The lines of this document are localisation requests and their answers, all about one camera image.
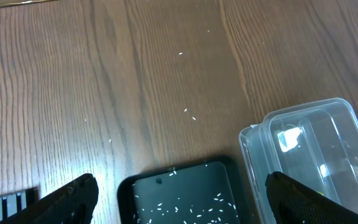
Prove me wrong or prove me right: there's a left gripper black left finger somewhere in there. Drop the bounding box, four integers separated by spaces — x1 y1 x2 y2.
2 173 99 224

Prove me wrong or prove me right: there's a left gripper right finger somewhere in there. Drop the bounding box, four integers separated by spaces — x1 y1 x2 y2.
265 171 358 224

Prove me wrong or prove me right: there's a clear plastic bin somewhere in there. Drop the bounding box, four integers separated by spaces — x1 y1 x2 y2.
239 98 358 223

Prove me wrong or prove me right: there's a black plastic tray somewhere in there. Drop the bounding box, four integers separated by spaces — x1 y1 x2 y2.
117 156 256 224

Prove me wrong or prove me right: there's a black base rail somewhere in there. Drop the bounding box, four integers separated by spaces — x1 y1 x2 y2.
0 187 39 222

